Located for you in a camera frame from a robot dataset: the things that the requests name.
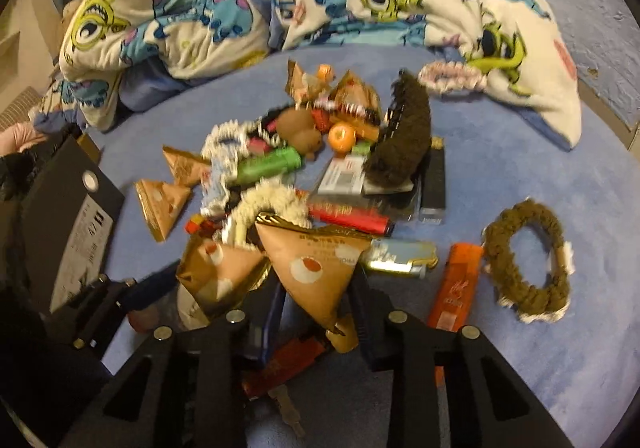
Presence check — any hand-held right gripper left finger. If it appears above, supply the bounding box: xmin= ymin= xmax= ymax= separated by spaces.
xmin=60 ymin=278 xmax=288 ymax=448

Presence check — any pink white scrunchie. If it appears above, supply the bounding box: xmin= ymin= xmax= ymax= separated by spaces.
xmin=417 ymin=60 xmax=488 ymax=96

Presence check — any green gold wrapped bar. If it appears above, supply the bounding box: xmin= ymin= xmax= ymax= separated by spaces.
xmin=360 ymin=239 xmax=440 ymax=279

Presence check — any cartoon monster printed blanket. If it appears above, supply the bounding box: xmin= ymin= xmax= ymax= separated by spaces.
xmin=30 ymin=0 xmax=583 ymax=151

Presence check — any brown triangular snack packet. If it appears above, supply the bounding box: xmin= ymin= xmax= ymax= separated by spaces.
xmin=254 ymin=214 xmax=375 ymax=354
xmin=177 ymin=233 xmax=273 ymax=319
xmin=327 ymin=70 xmax=383 ymax=124
xmin=162 ymin=145 xmax=213 ymax=189
xmin=284 ymin=59 xmax=333 ymax=106
xmin=134 ymin=179 xmax=193 ymax=244

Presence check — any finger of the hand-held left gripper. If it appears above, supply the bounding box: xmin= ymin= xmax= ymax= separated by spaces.
xmin=70 ymin=267 xmax=180 ymax=351

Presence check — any pink cloth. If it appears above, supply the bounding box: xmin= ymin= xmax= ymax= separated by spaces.
xmin=0 ymin=122 xmax=48 ymax=154

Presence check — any blue bed sheet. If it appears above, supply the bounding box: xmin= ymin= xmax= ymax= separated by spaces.
xmin=40 ymin=0 xmax=640 ymax=448

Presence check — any short red packet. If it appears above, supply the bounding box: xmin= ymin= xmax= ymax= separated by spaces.
xmin=307 ymin=200 xmax=396 ymax=236

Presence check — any blue white scrunchie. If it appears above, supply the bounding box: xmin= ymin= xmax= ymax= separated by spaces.
xmin=200 ymin=122 xmax=261 ymax=224

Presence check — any black lighter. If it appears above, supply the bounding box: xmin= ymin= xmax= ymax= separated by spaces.
xmin=419 ymin=137 xmax=447 ymax=225

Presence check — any clear plastic packet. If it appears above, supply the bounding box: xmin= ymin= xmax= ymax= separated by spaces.
xmin=315 ymin=155 xmax=421 ymax=221

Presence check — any small orange ball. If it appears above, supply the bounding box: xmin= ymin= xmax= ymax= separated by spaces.
xmin=327 ymin=122 xmax=357 ymax=152

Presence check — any brown fuzzy scrunchie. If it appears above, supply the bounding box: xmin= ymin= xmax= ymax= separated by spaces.
xmin=481 ymin=198 xmax=573 ymax=326

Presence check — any black shoe box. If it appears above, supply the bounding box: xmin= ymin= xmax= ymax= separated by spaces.
xmin=20 ymin=135 xmax=126 ymax=316

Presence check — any dark red lighter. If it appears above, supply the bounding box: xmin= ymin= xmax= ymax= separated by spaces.
xmin=241 ymin=335 xmax=333 ymax=401

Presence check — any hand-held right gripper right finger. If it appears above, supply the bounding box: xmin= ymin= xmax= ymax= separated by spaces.
xmin=347 ymin=273 xmax=576 ymax=448

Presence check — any green lighter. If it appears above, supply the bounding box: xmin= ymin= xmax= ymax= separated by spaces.
xmin=235 ymin=147 xmax=305 ymax=186

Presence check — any brown plush toy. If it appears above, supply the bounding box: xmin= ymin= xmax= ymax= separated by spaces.
xmin=275 ymin=108 xmax=323 ymax=161

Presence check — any cream fuzzy scrunchie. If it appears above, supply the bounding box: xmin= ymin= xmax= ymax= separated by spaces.
xmin=222 ymin=178 xmax=313 ymax=246

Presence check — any orange lighter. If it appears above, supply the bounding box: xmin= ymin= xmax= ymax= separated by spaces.
xmin=427 ymin=242 xmax=485 ymax=334

